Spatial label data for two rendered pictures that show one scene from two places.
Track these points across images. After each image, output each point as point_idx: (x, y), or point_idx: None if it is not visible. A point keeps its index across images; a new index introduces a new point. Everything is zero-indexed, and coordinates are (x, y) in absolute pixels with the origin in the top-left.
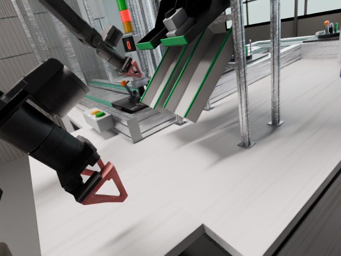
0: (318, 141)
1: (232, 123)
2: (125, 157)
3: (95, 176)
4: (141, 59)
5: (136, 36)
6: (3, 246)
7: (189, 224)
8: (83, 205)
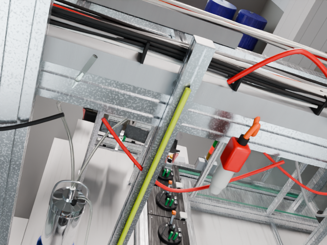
0: (53, 180)
1: (100, 188)
2: (125, 154)
3: (83, 107)
4: (198, 177)
5: (198, 160)
6: (124, 130)
7: (74, 140)
8: (110, 135)
